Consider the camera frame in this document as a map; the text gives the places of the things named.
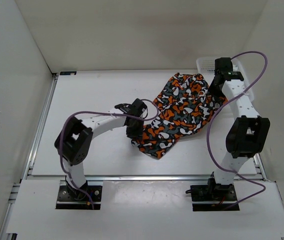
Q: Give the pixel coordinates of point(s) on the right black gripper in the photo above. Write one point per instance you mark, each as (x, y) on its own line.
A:
(214, 93)

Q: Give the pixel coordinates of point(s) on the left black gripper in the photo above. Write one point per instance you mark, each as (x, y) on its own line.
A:
(138, 133)

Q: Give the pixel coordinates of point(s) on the orange camouflage patterned shorts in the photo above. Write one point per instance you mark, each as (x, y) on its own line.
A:
(185, 106)

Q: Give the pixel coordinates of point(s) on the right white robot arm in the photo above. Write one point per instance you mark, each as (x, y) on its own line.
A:
(248, 133)

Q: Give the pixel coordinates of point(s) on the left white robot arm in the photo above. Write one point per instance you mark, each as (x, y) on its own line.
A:
(74, 140)

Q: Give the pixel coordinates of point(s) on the white perforated plastic basket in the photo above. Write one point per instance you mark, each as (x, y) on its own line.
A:
(235, 81)

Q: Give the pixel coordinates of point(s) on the blue label sticker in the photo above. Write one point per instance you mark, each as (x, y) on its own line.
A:
(68, 73)

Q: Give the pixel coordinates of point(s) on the aluminium rail frame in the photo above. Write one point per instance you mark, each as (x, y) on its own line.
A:
(142, 198)

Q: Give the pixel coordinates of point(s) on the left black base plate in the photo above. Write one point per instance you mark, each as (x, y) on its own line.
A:
(89, 198)

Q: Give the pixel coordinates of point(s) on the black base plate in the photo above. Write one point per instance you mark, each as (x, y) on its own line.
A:
(89, 198)
(205, 199)

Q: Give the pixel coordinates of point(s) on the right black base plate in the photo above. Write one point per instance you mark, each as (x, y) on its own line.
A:
(205, 199)

